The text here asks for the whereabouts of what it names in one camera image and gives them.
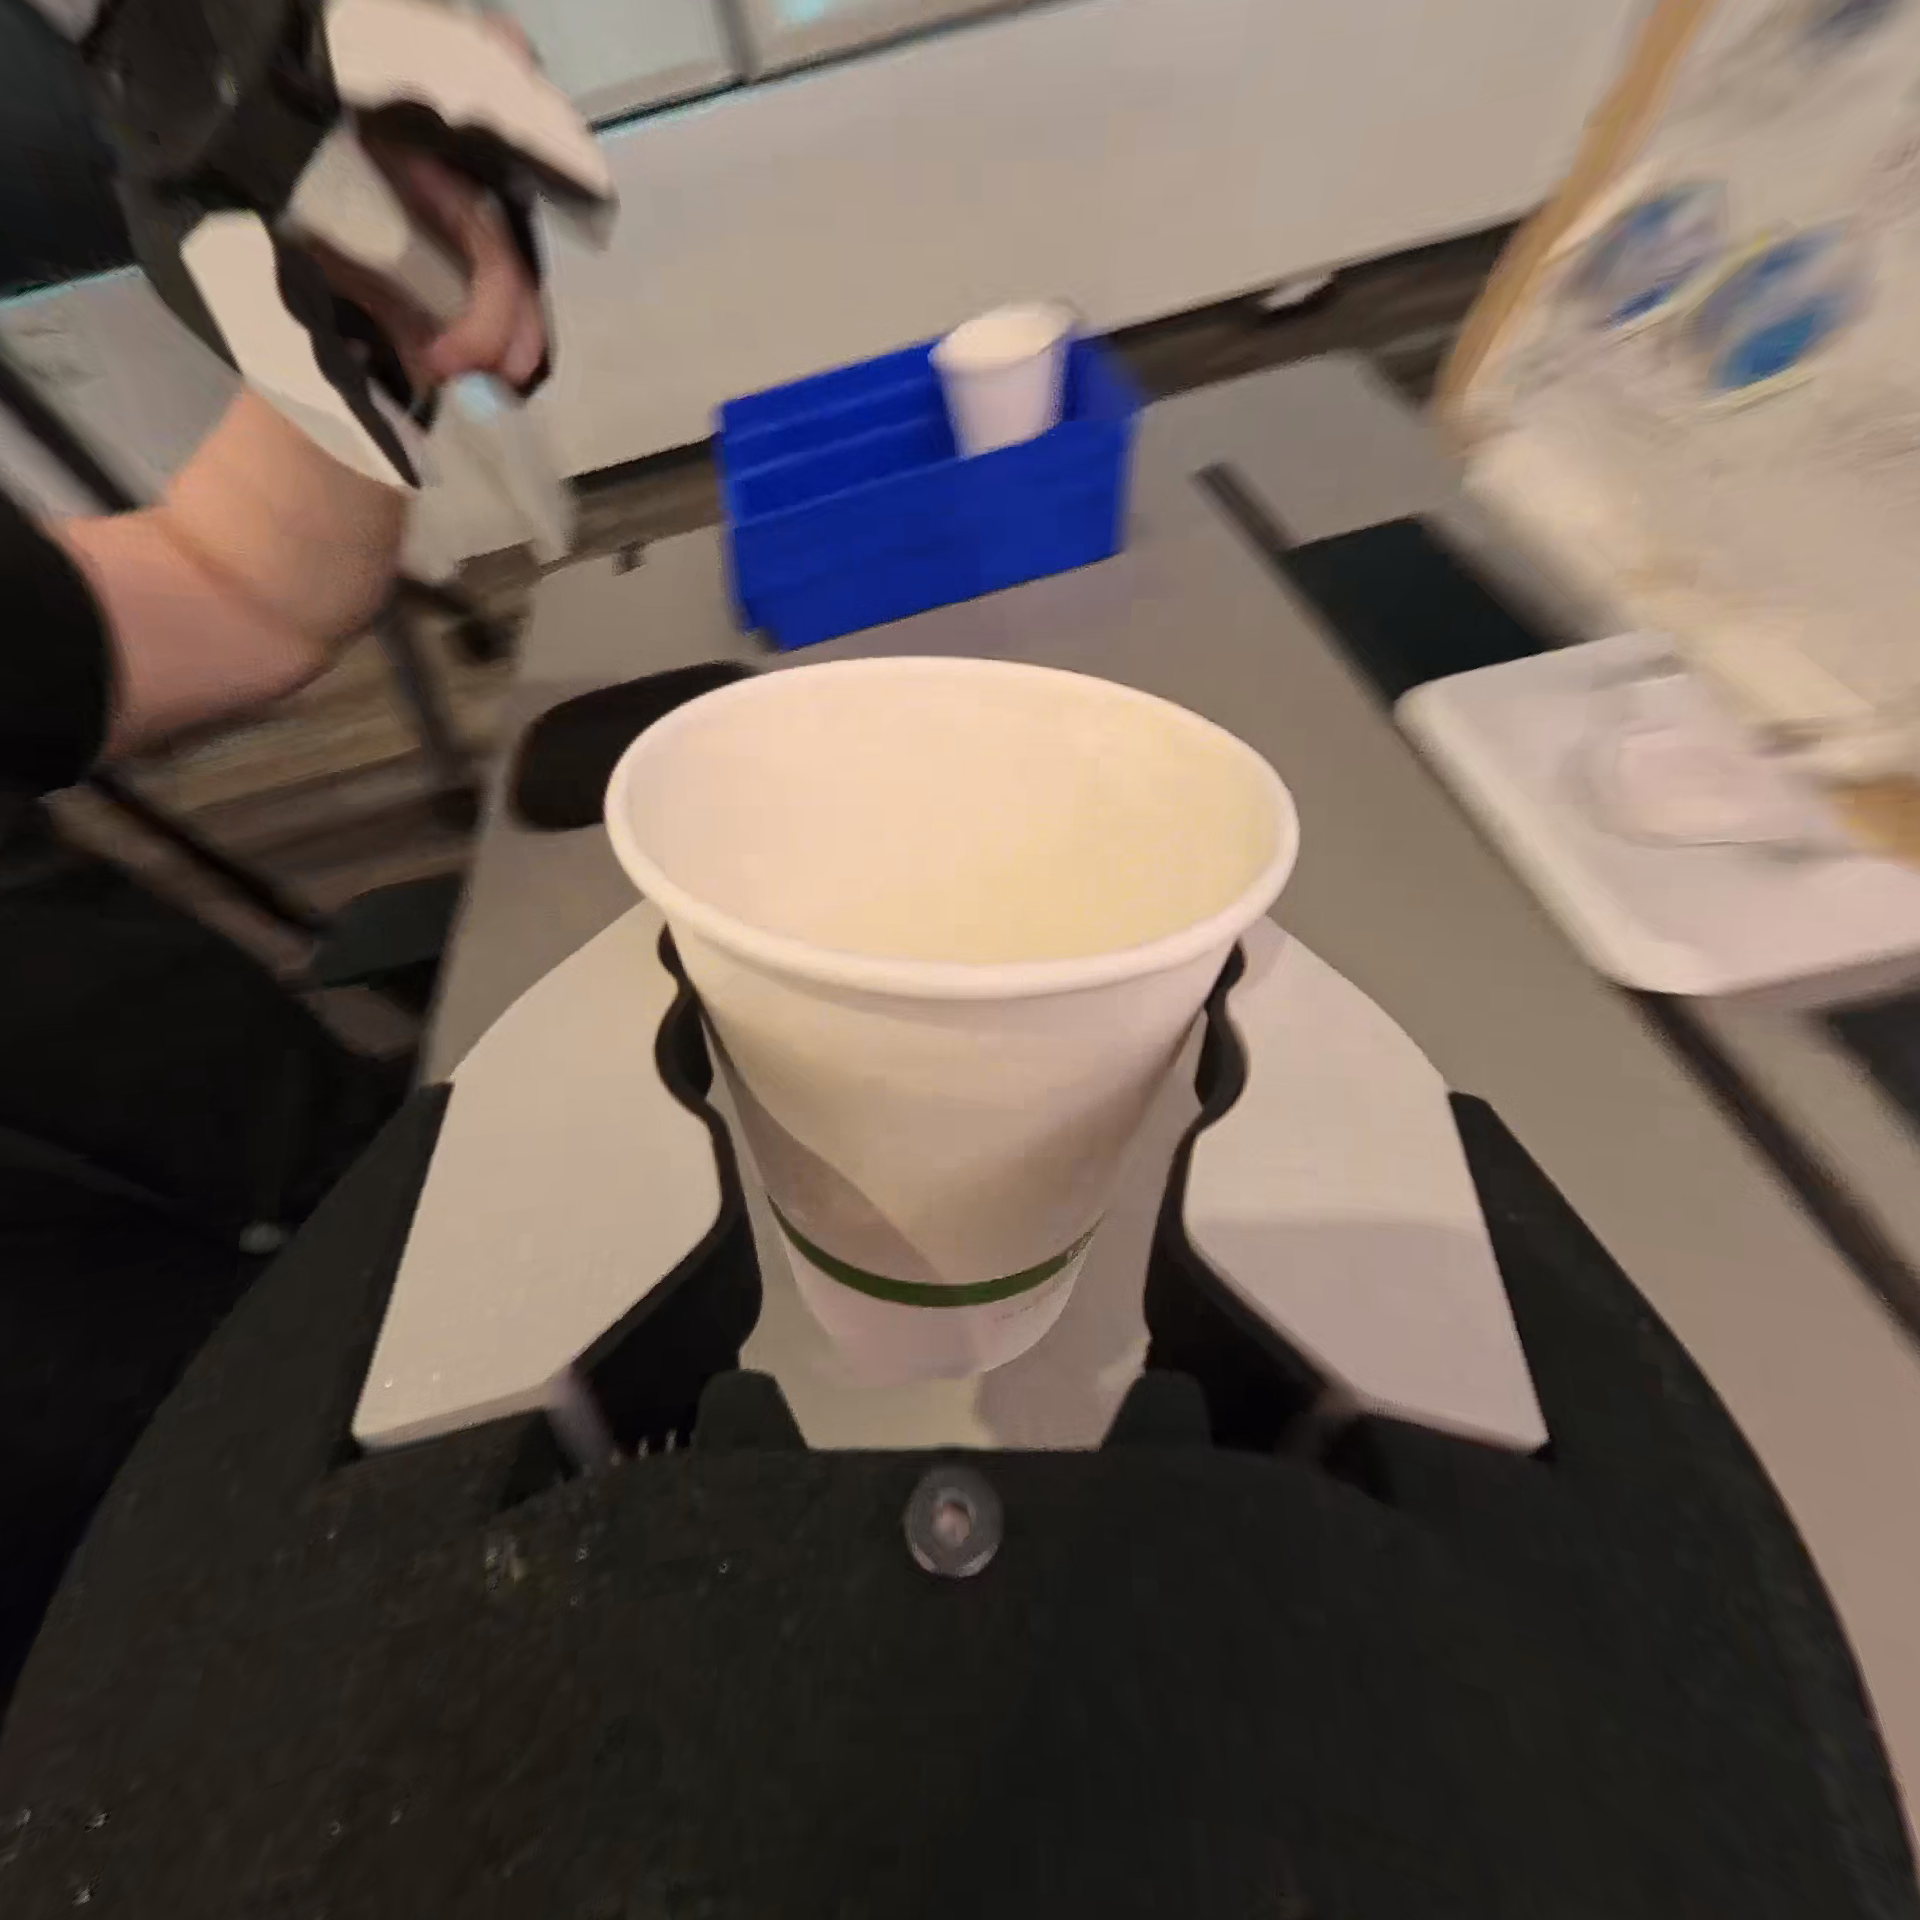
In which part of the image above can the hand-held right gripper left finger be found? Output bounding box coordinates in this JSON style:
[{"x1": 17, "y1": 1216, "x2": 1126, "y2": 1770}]
[{"x1": 352, "y1": 921, "x2": 759, "y2": 1457}]

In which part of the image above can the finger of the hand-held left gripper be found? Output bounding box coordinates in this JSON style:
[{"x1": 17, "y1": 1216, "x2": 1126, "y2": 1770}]
[
  {"x1": 274, "y1": 132, "x2": 484, "y2": 328},
  {"x1": 323, "y1": 0, "x2": 621, "y2": 207}
]

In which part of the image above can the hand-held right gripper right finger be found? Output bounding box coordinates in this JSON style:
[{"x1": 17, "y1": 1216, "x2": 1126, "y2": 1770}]
[{"x1": 1149, "y1": 918, "x2": 1551, "y2": 1469}]

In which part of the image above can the white paper cup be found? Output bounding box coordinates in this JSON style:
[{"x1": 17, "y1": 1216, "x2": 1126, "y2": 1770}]
[
  {"x1": 930, "y1": 301, "x2": 1086, "y2": 461},
  {"x1": 602, "y1": 657, "x2": 1302, "y2": 1386}
]

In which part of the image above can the blue plastic bin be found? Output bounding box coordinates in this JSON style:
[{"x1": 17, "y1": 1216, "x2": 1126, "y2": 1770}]
[{"x1": 715, "y1": 337, "x2": 1145, "y2": 657}]

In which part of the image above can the person's left forearm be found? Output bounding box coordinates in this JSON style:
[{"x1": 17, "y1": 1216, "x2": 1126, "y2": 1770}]
[{"x1": 52, "y1": 383, "x2": 417, "y2": 763}]

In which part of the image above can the person's left hand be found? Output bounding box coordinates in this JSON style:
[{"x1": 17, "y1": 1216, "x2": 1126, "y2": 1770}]
[{"x1": 382, "y1": 143, "x2": 551, "y2": 418}]

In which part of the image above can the black office chair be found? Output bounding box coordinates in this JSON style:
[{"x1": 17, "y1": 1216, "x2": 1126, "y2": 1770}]
[{"x1": 300, "y1": 868, "x2": 470, "y2": 994}]

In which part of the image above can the glass partition window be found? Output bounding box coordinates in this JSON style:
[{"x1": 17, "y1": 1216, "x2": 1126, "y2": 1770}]
[{"x1": 570, "y1": 0, "x2": 1086, "y2": 125}]

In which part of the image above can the white stand base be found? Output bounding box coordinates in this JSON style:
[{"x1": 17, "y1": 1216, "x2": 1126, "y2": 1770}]
[{"x1": 1394, "y1": 630, "x2": 1920, "y2": 1001}]

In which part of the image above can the person's dark clothing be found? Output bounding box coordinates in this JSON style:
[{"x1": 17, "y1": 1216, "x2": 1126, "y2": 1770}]
[{"x1": 0, "y1": 487, "x2": 457, "y2": 1698}]

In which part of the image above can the black wrist rest pad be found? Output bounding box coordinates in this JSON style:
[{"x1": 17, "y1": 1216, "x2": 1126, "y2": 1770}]
[{"x1": 504, "y1": 660, "x2": 762, "y2": 837}]

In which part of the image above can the black flat plate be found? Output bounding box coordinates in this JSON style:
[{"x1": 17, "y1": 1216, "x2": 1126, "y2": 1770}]
[{"x1": 1280, "y1": 516, "x2": 1551, "y2": 704}]

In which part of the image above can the wooden instruction board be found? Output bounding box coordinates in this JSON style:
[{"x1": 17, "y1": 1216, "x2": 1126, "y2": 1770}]
[{"x1": 1433, "y1": 0, "x2": 1920, "y2": 868}]

